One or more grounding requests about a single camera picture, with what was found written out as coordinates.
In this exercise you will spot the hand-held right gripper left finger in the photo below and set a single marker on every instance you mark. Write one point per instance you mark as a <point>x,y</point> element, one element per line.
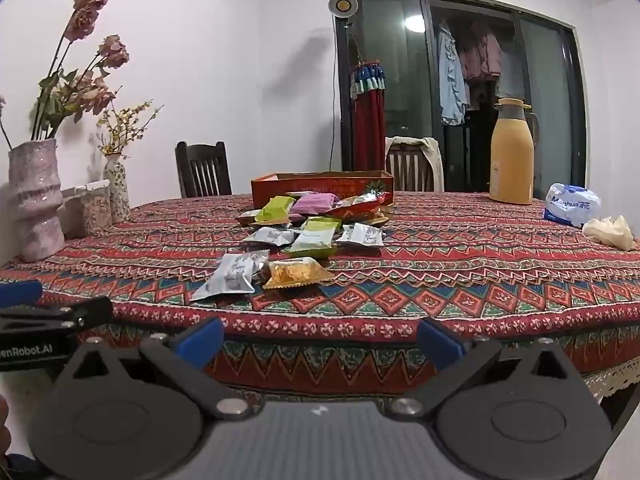
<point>200,345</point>

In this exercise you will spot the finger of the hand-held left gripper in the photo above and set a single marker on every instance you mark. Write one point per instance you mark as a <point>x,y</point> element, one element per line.
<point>60,316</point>
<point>20,292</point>

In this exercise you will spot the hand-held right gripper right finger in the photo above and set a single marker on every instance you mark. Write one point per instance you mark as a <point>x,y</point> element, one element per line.
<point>440,345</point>

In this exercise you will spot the white printed snack packet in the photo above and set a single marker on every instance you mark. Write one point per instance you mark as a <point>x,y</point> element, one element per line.
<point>267,236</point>
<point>361,235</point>
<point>230,277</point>

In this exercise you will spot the gold clear snack packet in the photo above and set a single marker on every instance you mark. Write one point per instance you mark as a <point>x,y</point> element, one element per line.
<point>295,274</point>

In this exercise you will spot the green and white snack packet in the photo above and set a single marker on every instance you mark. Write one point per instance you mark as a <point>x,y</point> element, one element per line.
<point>312,240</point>

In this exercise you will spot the red cardboard box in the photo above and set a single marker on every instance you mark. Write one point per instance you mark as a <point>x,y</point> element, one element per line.
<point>320,187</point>

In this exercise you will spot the red patterned tablecloth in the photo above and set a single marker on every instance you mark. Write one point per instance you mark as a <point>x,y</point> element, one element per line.
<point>450,280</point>

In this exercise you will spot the tall pink ceramic vase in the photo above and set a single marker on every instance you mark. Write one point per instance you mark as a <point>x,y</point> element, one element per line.
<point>35,200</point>

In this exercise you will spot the small brown packet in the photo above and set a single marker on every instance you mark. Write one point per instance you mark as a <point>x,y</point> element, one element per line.
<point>262,272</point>

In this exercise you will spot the clear grain container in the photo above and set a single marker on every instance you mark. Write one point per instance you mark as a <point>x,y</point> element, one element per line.
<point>92,210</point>

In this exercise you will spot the small silver packet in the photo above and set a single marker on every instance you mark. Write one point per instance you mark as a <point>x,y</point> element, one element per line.
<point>246,217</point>

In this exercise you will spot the small speckled vase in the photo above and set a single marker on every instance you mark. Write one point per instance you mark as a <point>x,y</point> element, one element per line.
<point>117,190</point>

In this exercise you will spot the gold striped packet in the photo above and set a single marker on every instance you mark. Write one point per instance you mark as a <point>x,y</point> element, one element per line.
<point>380,219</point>

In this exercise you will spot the orange packet with clear window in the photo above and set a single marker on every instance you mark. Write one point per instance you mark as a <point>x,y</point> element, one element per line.
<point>360,207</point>

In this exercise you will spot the brown slatted wooden chair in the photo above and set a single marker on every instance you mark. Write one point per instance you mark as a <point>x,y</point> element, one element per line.
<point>407,170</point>

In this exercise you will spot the cream lace table cover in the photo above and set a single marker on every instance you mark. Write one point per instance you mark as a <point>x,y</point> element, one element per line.
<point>615,377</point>

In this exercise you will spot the pink snack packet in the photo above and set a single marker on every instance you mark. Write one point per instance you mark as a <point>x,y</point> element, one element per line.
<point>312,203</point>

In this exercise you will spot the yellow flower sprigs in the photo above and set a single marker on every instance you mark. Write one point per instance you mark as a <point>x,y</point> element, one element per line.
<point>116,132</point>

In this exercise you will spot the chair with draped cloth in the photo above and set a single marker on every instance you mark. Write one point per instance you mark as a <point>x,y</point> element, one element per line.
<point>432,155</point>

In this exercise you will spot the dark wooden chair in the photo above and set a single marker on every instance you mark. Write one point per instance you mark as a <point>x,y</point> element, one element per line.
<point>200,152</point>

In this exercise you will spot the white tissue pack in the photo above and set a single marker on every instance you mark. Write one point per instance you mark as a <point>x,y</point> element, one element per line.
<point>570,202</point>

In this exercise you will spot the beige thermos jug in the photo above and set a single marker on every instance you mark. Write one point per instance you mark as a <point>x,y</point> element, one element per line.
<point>510,160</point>

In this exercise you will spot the crumpled cream cloth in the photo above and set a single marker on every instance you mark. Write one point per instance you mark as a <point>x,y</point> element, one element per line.
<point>610,232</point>

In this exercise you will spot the red hanging decoration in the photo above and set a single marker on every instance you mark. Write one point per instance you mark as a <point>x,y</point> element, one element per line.
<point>367,125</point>

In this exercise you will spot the light blue hanging shirt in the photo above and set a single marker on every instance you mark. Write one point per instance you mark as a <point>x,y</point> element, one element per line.
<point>450,80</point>

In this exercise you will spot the dark framed glass sliding door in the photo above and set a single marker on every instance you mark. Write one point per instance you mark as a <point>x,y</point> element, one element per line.
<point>395,60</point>

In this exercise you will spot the pink hanging garment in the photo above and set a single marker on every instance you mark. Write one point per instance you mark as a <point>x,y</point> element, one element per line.
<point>482,55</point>

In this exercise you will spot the round head floor lamp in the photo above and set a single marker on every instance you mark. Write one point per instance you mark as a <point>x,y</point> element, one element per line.
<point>342,4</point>

